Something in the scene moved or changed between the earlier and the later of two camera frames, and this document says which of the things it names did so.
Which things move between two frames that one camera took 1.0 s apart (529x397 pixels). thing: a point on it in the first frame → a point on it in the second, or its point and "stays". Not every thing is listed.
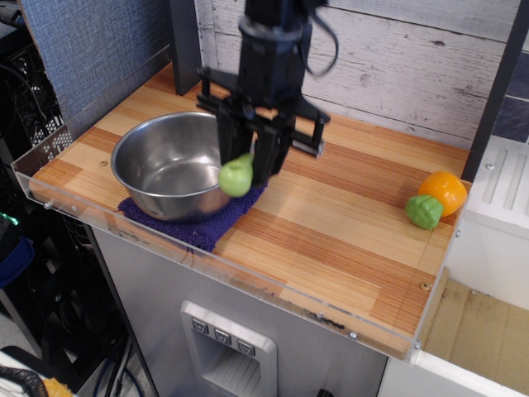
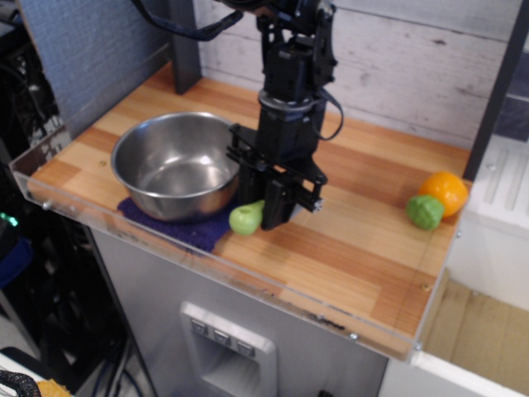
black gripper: [271, 73] → [284, 144]
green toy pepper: [424, 211] stays
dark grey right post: [488, 126] stays
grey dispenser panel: [228, 358] stays
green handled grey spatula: [235, 176] → [246, 219]
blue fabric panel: [98, 51] stays
